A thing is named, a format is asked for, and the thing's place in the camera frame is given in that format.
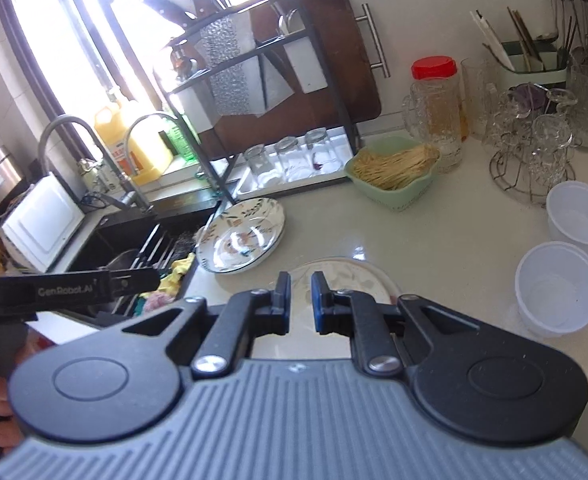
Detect floral ceramic plate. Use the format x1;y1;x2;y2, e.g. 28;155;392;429
195;198;287;275

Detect yellow detergent bottle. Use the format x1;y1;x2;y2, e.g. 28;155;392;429
93;101;175;185

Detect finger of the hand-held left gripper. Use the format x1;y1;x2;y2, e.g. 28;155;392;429
109;267;159;295

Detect textured glass mug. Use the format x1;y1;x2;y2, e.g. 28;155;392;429
402;80;464;172

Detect wire cup rack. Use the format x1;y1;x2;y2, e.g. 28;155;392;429
488;150;577;207

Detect white wrapped chopsticks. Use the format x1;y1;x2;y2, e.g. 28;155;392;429
470;9;517;72

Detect clear glass plate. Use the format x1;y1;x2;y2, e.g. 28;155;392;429
273;257;403;337

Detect white drip tray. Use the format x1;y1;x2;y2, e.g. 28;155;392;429
236;129;361;196

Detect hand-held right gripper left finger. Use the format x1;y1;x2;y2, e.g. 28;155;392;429
101;271;293;379

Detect small glass jar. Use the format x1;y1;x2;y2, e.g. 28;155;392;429
274;135;315;181
245;143;285;189
303;128;345;174

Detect clear plastic cup near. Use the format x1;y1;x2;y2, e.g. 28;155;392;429
514;240;588;340

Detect red lid plastic jar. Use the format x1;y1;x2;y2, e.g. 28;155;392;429
411;55;470;144

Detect textured silver utensil holder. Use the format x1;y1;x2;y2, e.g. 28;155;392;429
198;12;255;112

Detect pink cloth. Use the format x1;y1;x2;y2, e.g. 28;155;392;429
133;292;175;316

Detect black kitchen sink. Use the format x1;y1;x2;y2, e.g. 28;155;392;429
67;194;225;326

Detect brown wooden cutting board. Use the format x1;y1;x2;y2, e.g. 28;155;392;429
213;0;383;147

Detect green plastic basket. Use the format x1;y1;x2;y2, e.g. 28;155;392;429
344;134;443;212

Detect brown wooden chopsticks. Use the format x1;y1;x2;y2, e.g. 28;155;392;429
506;6;543;62

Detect slim clear glass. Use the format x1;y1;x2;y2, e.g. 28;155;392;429
460;56;497;139

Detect clear plastic cup far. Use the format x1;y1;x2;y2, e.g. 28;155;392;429
546;181;588;256

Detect green plastic bottle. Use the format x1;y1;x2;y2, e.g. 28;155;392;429
159;114;200;164

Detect metal bar handle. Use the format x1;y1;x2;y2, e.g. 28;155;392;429
355;3;391;79

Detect clear glass cup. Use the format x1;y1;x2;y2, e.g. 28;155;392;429
528;114;575;187
546;88;582;122
490;87;530;152

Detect white mug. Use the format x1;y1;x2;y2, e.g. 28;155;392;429
277;7;305;36

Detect yellow cloth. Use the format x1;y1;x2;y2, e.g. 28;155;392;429
156;252;197;295

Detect chrome gooseneck faucet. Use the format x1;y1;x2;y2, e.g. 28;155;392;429
122;111;210;182

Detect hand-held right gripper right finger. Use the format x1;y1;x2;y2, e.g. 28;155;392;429
311;270;479;379

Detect clear plastic cup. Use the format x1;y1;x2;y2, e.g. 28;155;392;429
514;240;588;340
546;181;588;256

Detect black metal dish rack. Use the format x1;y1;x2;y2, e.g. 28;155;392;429
152;0;364;197

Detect grey spring kitchen faucet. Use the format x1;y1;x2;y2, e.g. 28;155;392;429
37;114;155;214

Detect white plastic cutting board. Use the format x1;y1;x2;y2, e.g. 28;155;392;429
1;172;86;274

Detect dry noodles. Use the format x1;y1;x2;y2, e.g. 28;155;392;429
353;143;440;187

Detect green cutlery holder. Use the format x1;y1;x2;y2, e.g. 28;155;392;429
502;39;570;92

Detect hanging metal ladles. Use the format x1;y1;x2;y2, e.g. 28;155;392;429
558;14;588;62

